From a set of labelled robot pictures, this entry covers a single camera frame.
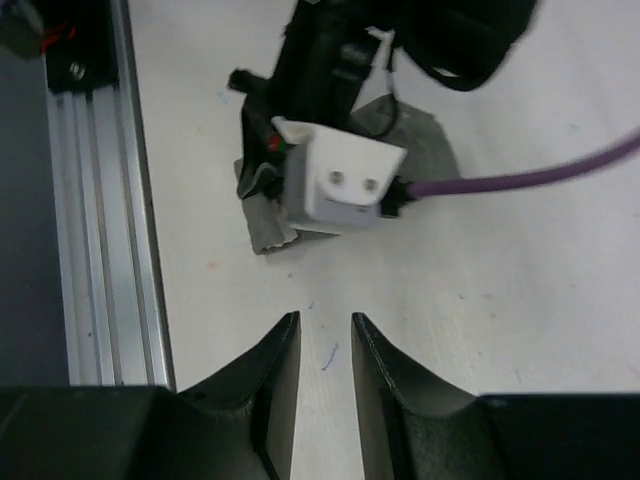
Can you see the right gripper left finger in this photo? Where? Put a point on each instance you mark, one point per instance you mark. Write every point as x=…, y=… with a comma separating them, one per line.
x=246, y=412

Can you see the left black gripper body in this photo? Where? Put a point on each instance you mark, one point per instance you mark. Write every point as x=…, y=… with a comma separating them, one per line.
x=326, y=57

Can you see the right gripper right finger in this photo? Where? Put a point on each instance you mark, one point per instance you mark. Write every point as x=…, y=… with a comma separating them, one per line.
x=388, y=385

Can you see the grey and cream sock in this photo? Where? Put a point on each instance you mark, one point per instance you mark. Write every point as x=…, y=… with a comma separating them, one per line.
x=429, y=157

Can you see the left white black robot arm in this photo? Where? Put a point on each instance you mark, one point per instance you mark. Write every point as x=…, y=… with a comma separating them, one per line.
x=459, y=44

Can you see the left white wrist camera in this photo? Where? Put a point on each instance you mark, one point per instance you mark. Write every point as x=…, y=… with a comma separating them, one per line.
x=334, y=181

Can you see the aluminium front rail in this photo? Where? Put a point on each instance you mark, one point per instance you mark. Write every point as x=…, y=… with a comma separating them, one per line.
x=113, y=298

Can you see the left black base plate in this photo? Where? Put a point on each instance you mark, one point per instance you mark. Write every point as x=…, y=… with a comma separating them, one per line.
x=75, y=38

